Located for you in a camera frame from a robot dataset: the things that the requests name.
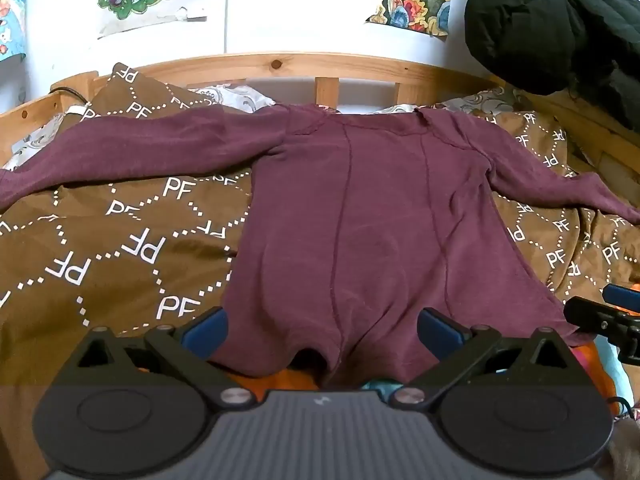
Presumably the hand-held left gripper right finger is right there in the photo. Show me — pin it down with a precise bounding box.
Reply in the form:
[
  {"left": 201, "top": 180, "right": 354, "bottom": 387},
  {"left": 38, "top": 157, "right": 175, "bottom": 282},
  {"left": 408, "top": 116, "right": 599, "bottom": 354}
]
[{"left": 387, "top": 307, "right": 583, "bottom": 408}]

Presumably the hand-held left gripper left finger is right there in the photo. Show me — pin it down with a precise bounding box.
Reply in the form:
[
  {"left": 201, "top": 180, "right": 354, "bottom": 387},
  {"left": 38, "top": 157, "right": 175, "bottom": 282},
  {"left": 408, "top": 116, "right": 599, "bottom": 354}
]
[{"left": 64, "top": 306, "right": 261, "bottom": 408}]

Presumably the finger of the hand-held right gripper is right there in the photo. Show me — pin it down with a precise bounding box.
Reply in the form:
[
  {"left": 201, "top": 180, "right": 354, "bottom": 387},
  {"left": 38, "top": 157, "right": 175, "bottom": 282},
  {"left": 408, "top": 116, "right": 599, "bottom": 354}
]
[
  {"left": 602, "top": 284, "right": 640, "bottom": 306},
  {"left": 564, "top": 296, "right": 640, "bottom": 361}
]

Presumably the maroon long-sleeve shirt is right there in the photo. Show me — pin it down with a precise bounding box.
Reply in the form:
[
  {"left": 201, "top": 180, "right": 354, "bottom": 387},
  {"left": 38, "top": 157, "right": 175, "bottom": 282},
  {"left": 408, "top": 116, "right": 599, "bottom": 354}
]
[{"left": 0, "top": 102, "right": 640, "bottom": 391}]

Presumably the orange patchwork quilt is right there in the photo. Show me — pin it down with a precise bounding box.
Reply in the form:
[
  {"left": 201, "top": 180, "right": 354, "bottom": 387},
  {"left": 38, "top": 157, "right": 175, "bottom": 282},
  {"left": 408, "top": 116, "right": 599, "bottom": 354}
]
[{"left": 215, "top": 337, "right": 640, "bottom": 421}]

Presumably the brown printed blanket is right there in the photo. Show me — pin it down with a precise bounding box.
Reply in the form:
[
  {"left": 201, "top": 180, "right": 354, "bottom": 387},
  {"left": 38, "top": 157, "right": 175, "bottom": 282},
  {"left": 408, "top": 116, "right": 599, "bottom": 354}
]
[{"left": 0, "top": 62, "right": 640, "bottom": 480}]

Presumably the beige fuzzy cloth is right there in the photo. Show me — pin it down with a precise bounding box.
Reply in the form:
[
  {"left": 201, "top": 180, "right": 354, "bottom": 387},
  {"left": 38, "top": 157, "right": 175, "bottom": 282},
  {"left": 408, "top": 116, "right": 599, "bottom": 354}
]
[{"left": 600, "top": 400, "right": 640, "bottom": 480}]

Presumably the black puffer jacket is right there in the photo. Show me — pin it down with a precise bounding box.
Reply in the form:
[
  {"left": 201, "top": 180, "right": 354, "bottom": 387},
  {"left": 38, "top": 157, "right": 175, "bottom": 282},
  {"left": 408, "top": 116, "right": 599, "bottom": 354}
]
[{"left": 464, "top": 0, "right": 640, "bottom": 133}]

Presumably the black cable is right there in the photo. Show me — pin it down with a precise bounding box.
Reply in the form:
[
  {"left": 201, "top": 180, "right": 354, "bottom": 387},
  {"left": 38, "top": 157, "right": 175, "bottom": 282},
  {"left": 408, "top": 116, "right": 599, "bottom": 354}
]
[{"left": 49, "top": 87, "right": 91, "bottom": 108}]

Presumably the wooden bed frame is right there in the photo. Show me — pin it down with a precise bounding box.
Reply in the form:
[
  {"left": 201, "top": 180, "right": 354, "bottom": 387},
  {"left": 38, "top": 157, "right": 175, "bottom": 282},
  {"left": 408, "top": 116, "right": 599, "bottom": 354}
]
[{"left": 0, "top": 51, "right": 640, "bottom": 211}]

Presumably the white wall pipe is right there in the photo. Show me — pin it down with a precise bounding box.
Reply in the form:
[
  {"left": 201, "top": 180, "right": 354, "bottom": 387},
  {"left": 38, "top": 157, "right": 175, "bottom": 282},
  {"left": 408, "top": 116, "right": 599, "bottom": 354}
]
[{"left": 222, "top": 0, "right": 236, "bottom": 56}]

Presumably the blue cartoon wall poster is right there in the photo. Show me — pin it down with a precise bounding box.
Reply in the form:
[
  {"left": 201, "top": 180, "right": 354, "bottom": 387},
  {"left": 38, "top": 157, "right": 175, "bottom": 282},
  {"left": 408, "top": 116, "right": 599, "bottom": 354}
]
[{"left": 0, "top": 0, "right": 28, "bottom": 63}]

